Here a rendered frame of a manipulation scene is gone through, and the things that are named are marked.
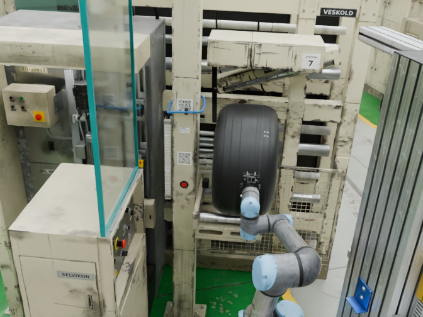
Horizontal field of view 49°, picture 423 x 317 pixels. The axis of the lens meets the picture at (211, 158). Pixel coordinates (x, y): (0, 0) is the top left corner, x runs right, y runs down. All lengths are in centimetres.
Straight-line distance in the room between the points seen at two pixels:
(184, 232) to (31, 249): 101
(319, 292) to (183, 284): 107
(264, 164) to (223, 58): 63
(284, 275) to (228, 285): 190
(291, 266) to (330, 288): 200
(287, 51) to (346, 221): 220
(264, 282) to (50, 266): 85
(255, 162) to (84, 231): 85
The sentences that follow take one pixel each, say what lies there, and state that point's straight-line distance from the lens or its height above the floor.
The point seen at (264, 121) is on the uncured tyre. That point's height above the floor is 147.
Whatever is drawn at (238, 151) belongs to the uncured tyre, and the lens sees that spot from 222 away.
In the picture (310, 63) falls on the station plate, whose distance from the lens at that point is 252.
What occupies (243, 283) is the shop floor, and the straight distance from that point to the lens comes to 350.
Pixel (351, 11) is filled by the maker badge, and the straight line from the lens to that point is 281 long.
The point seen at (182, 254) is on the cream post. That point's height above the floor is 59.
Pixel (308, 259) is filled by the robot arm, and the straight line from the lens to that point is 164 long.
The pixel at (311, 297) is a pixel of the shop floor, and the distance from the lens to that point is 349.
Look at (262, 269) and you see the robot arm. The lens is 159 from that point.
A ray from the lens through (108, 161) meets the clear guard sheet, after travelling 177.
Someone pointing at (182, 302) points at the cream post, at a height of 21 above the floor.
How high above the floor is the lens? 235
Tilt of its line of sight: 27 degrees down
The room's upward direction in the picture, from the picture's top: 2 degrees clockwise
